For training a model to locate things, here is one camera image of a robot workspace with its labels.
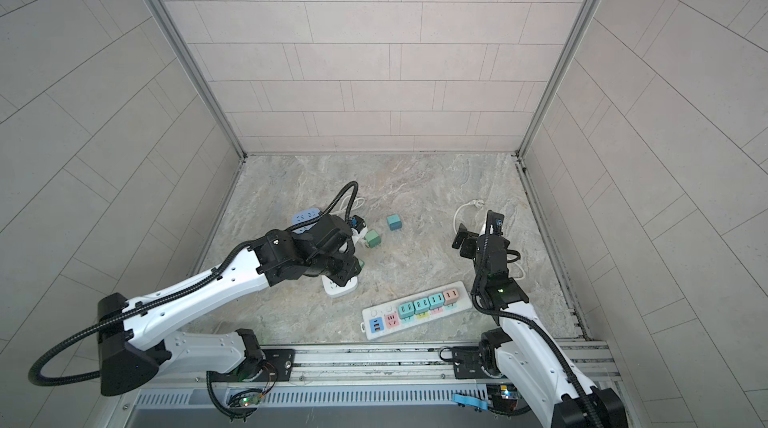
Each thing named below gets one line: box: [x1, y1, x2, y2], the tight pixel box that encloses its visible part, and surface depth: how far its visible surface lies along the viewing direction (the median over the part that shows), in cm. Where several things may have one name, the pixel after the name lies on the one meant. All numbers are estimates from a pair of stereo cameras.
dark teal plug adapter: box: [413, 298, 430, 315], surface depth 76 cm
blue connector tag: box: [453, 393, 489, 411], surface depth 67 cm
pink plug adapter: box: [442, 288, 459, 305], surface depth 78 cm
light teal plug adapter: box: [428, 293, 445, 310], surface depth 77 cm
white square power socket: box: [321, 275, 358, 297], surface depth 82 cm
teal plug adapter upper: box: [386, 214, 402, 231], surface depth 98 cm
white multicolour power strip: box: [360, 280, 473, 340], surface depth 77 cm
